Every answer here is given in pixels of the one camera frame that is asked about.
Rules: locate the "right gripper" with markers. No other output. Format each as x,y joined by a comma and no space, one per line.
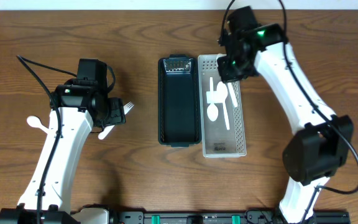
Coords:
229,69

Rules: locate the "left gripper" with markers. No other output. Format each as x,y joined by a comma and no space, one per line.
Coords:
117,112

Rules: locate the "white plastic fork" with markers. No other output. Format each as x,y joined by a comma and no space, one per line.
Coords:
108,129

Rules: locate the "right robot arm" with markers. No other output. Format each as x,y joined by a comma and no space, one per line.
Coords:
319,145

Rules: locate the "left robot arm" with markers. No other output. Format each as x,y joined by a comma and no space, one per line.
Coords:
77,106

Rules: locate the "white label sticker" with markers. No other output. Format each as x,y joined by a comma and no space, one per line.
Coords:
212,98

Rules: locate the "black plastic basket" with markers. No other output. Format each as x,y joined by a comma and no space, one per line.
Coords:
179,119

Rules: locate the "short white spoon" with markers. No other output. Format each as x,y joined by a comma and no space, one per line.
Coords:
35,122

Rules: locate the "black mounting rail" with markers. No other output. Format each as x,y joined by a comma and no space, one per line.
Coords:
197,217

